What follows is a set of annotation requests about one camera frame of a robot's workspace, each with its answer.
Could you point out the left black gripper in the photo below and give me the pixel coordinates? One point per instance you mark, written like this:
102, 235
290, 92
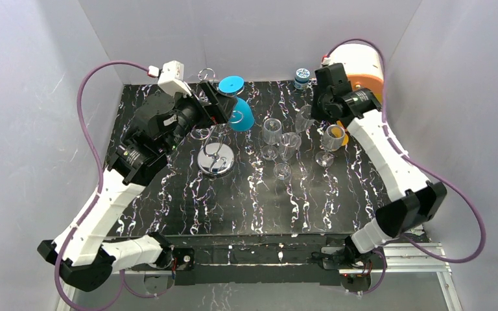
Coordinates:
211, 105

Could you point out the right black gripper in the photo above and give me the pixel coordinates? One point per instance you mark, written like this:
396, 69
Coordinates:
332, 78

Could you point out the blue plastic wine glass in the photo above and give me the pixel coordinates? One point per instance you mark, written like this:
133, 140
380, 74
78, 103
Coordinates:
242, 118

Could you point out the clear champagne flute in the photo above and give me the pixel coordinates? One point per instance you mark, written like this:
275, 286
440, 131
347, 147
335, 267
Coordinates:
303, 119

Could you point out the clear wine glass front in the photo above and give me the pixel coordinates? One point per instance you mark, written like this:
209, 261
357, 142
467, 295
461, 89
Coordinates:
289, 144

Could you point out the clear wine glass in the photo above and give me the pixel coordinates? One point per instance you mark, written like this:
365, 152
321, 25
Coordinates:
289, 144
330, 144
272, 131

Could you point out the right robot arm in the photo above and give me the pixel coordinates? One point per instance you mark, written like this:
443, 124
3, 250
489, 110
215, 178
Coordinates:
414, 199

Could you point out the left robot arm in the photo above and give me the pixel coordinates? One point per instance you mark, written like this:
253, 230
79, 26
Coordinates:
82, 256

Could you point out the clear wine glass right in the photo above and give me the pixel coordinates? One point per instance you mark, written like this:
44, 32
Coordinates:
330, 144

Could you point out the clear wine glass left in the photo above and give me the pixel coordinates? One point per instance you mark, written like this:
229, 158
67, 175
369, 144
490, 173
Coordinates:
272, 131

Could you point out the small blue lidded jar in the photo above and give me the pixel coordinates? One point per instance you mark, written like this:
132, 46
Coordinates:
301, 78

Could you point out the orange plastic goblet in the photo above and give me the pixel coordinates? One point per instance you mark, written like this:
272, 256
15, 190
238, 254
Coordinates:
340, 132

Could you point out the white orange cylindrical appliance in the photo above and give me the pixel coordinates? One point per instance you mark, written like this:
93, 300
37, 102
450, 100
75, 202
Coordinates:
362, 64

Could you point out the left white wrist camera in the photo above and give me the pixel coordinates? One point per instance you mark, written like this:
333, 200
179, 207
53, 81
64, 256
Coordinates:
171, 78

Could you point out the aluminium rail frame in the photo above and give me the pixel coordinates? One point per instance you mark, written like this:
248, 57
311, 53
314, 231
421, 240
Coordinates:
275, 242

